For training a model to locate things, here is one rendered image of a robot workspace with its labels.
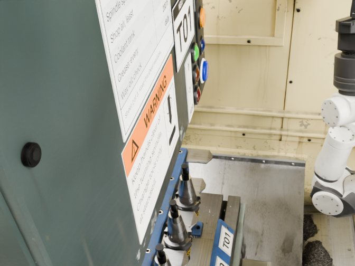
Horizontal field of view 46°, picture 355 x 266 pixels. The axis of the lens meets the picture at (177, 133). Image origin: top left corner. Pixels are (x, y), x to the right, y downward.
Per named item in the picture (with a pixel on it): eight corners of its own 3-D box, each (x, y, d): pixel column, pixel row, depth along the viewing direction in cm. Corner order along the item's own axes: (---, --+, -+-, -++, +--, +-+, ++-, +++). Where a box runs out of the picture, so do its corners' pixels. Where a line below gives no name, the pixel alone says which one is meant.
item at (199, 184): (207, 180, 105) (207, 178, 104) (204, 195, 101) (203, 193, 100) (180, 177, 106) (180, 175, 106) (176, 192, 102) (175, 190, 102)
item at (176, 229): (168, 226, 92) (165, 205, 88) (188, 226, 91) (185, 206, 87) (166, 242, 88) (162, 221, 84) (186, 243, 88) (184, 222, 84)
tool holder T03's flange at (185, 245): (166, 229, 94) (165, 222, 93) (193, 230, 93) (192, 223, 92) (162, 253, 89) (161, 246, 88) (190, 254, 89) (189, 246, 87)
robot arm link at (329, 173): (330, 125, 104) (311, 177, 117) (317, 148, 98) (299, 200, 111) (373, 141, 100) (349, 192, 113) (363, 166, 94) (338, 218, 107)
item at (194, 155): (214, 152, 113) (213, 150, 113) (211, 165, 109) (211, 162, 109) (188, 150, 115) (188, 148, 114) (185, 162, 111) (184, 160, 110)
